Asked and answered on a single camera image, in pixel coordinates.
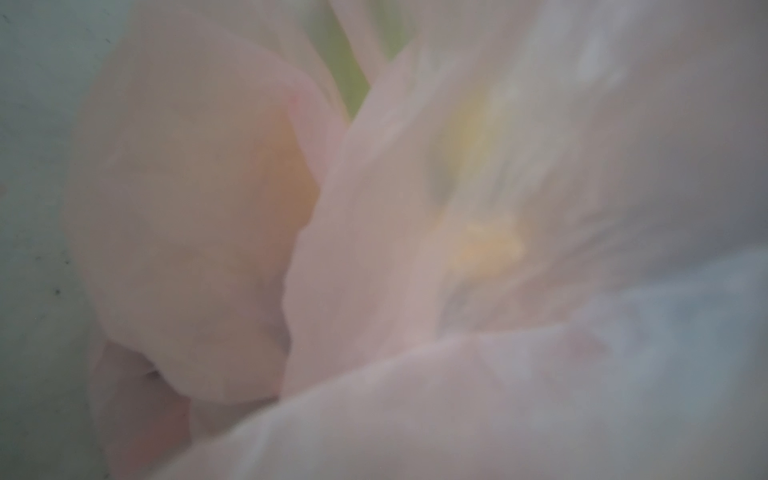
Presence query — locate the pink printed plastic bag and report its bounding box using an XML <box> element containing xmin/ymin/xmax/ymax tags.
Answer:
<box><xmin>65</xmin><ymin>1</ymin><xmax>767</xmax><ymax>479</ymax></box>

